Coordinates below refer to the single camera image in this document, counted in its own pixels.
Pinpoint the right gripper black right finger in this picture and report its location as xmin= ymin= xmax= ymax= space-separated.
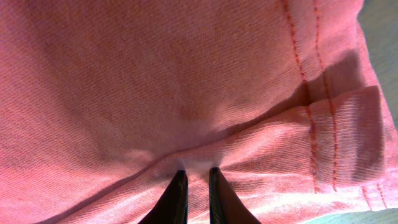
xmin=209 ymin=167 xmax=261 ymax=224

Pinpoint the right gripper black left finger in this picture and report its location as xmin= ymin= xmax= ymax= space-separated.
xmin=139 ymin=170 xmax=188 ymax=224

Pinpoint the red soccer t-shirt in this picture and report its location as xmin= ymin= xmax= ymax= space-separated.
xmin=1 ymin=0 xmax=397 ymax=223

